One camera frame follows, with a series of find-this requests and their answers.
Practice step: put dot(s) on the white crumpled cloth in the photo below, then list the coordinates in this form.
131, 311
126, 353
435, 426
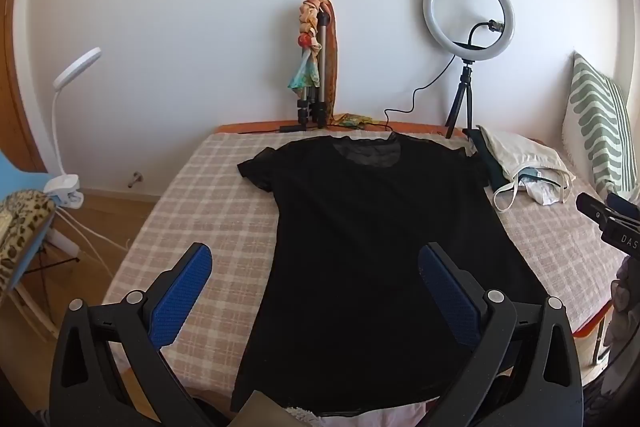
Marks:
545, 194

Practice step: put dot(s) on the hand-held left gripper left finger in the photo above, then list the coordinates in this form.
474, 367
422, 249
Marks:
182, 288

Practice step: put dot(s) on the black gooseneck phone holder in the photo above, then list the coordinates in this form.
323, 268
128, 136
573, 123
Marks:
477, 32

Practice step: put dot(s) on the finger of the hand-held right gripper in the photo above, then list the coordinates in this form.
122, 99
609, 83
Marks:
625, 206
595, 209

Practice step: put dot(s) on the leopard print cushion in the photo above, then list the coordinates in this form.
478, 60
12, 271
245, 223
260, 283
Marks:
22, 227

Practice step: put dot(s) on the black mesh t-shirt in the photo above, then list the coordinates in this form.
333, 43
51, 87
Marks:
350, 232

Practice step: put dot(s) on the small black tripod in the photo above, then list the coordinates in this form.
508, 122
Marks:
466, 92

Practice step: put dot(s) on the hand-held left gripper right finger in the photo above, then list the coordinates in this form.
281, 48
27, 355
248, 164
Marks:
447, 298

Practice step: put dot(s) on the pink cloth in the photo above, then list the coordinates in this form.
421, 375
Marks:
370, 417

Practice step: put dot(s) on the green patterned pillow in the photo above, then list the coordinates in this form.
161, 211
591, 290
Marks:
597, 127

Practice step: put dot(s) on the teal garment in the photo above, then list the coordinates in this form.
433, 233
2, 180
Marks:
542, 177

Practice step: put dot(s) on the white clip lamp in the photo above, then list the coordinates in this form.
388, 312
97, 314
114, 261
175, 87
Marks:
75, 64

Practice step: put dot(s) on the wooden door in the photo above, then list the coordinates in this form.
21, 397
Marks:
15, 97

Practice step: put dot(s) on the silver folded tripod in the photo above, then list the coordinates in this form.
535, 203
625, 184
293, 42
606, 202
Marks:
324, 72

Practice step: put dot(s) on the metal door stop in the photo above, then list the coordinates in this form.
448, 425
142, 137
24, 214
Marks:
134, 179

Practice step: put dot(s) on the dark green garment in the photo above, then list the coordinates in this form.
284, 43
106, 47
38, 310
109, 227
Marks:
492, 167

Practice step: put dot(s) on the pink checked blanket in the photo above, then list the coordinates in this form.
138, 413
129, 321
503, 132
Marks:
210, 207

